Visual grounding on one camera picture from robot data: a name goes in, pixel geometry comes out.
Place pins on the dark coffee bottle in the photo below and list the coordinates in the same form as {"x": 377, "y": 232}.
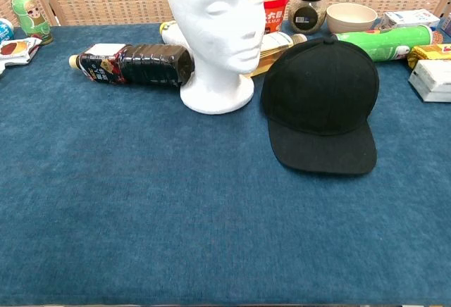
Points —
{"x": 148, "y": 64}

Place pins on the yellow biscuit pack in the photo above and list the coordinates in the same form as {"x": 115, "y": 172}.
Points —
{"x": 430, "y": 53}

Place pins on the red instant noodle cup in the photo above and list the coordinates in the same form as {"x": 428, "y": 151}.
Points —
{"x": 276, "y": 14}

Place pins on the glass jar black lid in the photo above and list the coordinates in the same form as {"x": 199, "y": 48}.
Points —
{"x": 306, "y": 14}

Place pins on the multi-colour tissue pack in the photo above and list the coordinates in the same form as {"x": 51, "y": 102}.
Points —
{"x": 433, "y": 78}

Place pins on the purple drink carton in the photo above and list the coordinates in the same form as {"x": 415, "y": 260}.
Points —
{"x": 446, "y": 25}

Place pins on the blue-label water bottle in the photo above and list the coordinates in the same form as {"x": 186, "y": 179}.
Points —
{"x": 5, "y": 30}

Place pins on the amber tea bottle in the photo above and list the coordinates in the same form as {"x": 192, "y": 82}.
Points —
{"x": 273, "y": 44}

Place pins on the white foam mannequin head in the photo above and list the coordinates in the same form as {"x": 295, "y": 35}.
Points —
{"x": 211, "y": 22}

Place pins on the small chestnut snack packet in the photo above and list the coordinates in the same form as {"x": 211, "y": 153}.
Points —
{"x": 17, "y": 48}

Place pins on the black baseball cap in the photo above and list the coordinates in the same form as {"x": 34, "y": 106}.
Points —
{"x": 317, "y": 85}

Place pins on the beige bowl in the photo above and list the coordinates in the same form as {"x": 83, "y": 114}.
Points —
{"x": 349, "y": 22}

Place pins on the blue carpet table cover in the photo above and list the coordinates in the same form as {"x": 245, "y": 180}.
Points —
{"x": 176, "y": 198}

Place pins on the green chips can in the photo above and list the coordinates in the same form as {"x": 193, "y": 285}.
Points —
{"x": 387, "y": 43}

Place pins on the white blue milk carton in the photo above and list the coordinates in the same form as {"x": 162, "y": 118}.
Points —
{"x": 408, "y": 18}

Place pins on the green matryoshka doll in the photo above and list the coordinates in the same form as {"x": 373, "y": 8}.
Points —
{"x": 31, "y": 18}

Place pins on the yellow-capped white-label bottle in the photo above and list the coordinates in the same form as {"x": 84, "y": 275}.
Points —
{"x": 171, "y": 34}

